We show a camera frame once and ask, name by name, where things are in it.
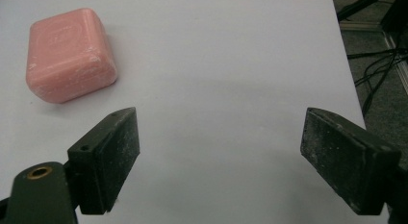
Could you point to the black metal stand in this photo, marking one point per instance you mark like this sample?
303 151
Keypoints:
362 4

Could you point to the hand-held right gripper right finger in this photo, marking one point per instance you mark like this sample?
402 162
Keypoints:
346 160

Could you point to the pink soap bar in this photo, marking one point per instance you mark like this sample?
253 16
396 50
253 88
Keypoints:
69 55

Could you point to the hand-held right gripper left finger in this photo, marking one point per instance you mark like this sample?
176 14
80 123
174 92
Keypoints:
106 160

